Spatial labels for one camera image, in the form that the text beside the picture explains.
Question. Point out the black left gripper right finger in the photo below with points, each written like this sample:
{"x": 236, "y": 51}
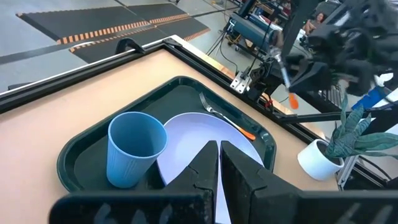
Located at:
{"x": 248, "y": 193}

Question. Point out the green plant in white pot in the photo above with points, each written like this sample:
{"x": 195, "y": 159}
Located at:
{"x": 314, "y": 161}

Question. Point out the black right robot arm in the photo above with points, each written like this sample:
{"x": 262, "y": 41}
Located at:
{"x": 384, "y": 46}

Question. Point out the blue ribbed cup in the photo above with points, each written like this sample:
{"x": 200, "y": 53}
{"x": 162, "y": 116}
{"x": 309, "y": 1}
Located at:
{"x": 133, "y": 155}

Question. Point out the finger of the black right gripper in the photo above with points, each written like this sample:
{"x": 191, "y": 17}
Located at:
{"x": 297, "y": 62}
{"x": 312, "y": 77}

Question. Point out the lavender plate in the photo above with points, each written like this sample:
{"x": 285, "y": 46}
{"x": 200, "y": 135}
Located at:
{"x": 192, "y": 133}

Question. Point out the black floor mat orange stripes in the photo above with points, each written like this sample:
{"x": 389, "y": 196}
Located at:
{"x": 174, "y": 28}
{"x": 77, "y": 21}

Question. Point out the silver metal bracket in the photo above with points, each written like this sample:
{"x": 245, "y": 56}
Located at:
{"x": 241, "y": 82}

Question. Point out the blue grey cylinder device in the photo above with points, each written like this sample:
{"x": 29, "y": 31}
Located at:
{"x": 252, "y": 31}

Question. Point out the black aluminium table frame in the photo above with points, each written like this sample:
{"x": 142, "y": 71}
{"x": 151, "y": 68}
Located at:
{"x": 93, "y": 73}

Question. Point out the person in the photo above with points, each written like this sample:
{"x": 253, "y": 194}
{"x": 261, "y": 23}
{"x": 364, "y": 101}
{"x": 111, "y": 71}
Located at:
{"x": 314, "y": 23}

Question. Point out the dark green tray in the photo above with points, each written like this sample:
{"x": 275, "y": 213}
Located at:
{"x": 87, "y": 161}

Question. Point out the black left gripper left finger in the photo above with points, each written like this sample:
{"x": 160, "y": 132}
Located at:
{"x": 199, "y": 186}

